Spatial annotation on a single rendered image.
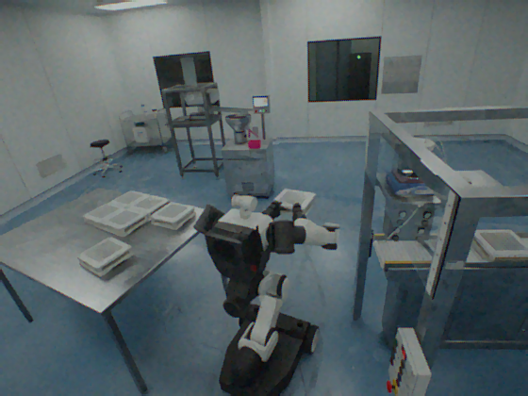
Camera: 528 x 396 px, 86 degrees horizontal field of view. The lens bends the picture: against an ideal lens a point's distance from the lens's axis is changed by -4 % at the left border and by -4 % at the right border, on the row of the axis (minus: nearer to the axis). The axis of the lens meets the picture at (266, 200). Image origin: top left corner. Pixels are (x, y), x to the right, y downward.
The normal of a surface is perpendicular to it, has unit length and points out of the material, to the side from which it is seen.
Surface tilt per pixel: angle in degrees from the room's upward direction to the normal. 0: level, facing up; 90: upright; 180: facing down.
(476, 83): 90
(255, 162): 90
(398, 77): 90
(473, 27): 90
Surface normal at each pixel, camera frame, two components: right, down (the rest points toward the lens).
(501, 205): -0.09, 0.47
